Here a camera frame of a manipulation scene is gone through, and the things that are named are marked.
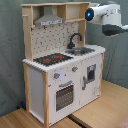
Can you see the black stovetop red burners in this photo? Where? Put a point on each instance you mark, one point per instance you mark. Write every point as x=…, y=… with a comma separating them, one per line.
x=52, y=59

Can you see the grey stove knob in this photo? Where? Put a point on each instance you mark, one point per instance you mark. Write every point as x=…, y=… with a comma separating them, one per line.
x=74, y=69
x=56, y=75

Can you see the right grey stove knob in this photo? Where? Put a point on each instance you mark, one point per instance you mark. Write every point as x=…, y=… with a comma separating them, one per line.
x=74, y=69

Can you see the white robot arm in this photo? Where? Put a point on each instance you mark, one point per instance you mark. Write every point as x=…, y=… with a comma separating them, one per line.
x=108, y=15

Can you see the grey cabinet door handle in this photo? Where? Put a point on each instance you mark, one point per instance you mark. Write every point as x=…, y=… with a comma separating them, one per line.
x=84, y=83

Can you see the wooden toy kitchen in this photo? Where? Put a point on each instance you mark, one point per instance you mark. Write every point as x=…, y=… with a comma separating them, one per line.
x=40, y=84

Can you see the oven door with window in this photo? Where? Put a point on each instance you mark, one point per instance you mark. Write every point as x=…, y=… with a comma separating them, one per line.
x=64, y=97

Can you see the grey range hood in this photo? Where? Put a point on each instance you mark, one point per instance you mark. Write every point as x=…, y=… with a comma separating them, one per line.
x=48, y=18

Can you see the black toy faucet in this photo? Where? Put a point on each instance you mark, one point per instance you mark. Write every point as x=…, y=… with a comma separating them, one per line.
x=72, y=40

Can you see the left grey stove knob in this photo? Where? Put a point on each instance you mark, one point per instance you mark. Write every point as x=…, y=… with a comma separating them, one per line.
x=56, y=75

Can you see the grey toy sink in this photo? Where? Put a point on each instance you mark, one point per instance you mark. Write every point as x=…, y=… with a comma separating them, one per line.
x=79, y=51

